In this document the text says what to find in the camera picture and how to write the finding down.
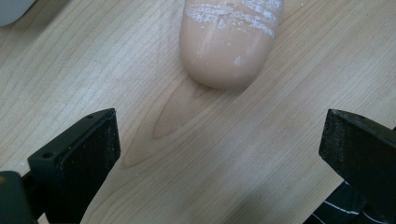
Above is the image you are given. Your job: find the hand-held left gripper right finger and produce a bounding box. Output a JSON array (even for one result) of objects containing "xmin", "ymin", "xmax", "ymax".
[{"xmin": 318, "ymin": 108, "xmax": 396, "ymax": 224}]

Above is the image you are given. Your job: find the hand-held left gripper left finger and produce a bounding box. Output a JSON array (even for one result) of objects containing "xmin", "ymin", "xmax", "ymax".
[{"xmin": 27, "ymin": 107, "xmax": 121, "ymax": 224}]

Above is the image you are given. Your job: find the beige bread roll with sugar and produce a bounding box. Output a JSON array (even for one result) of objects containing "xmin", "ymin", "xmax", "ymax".
[{"xmin": 178, "ymin": 0, "xmax": 284, "ymax": 91}]

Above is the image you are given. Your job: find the white rounded object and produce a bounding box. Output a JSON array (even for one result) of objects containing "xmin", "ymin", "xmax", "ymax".
[{"xmin": 0, "ymin": 0, "xmax": 37, "ymax": 27}]

